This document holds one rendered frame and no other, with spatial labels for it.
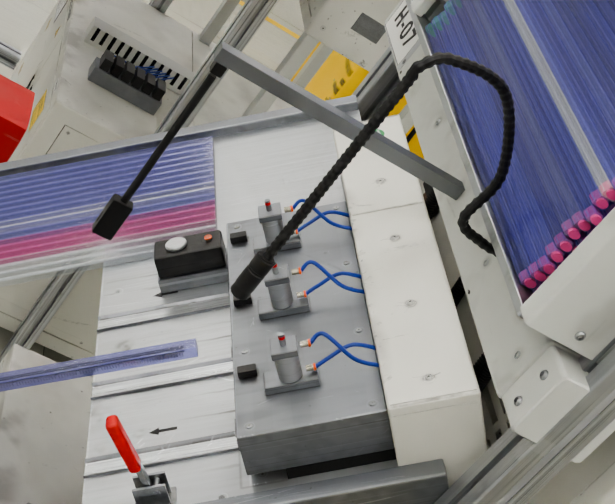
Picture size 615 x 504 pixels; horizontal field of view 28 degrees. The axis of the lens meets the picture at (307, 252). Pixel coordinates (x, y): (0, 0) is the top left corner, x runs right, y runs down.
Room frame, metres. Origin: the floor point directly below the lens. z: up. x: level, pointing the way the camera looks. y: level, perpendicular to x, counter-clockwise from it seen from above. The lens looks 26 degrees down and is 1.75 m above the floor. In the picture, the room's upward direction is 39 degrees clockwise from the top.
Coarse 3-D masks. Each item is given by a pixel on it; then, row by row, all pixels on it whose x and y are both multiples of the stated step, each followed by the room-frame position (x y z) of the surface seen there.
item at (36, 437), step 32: (32, 352) 1.51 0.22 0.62; (64, 384) 1.50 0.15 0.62; (0, 416) 1.36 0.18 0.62; (32, 416) 1.40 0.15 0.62; (64, 416) 1.44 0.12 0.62; (0, 448) 1.30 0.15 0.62; (32, 448) 1.34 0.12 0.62; (64, 448) 1.39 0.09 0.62; (0, 480) 1.26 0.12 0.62; (32, 480) 1.29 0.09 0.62; (64, 480) 1.33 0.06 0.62
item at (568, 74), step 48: (480, 0) 1.35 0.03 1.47; (528, 0) 1.26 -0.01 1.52; (576, 0) 1.20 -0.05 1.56; (432, 48) 1.36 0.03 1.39; (480, 48) 1.28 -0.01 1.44; (528, 48) 1.20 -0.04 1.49; (576, 48) 1.14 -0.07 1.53; (480, 96) 1.22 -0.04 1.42; (528, 96) 1.15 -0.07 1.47; (576, 96) 1.09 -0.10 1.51; (480, 144) 1.15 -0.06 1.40; (528, 144) 1.09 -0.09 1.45; (576, 144) 1.04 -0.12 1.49; (528, 192) 1.04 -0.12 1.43; (576, 192) 0.99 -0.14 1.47; (528, 240) 1.00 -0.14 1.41; (576, 240) 0.97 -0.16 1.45; (528, 288) 0.97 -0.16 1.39
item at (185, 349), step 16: (128, 352) 0.93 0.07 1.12; (144, 352) 0.93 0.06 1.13; (160, 352) 0.93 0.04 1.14; (176, 352) 0.93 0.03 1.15; (192, 352) 0.94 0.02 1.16; (32, 368) 0.90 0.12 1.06; (48, 368) 0.90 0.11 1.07; (64, 368) 0.91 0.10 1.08; (80, 368) 0.91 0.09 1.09; (96, 368) 0.91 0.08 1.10; (112, 368) 0.92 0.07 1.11; (128, 368) 0.92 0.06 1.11; (0, 384) 0.89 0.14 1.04; (16, 384) 0.89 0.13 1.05; (32, 384) 0.90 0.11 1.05
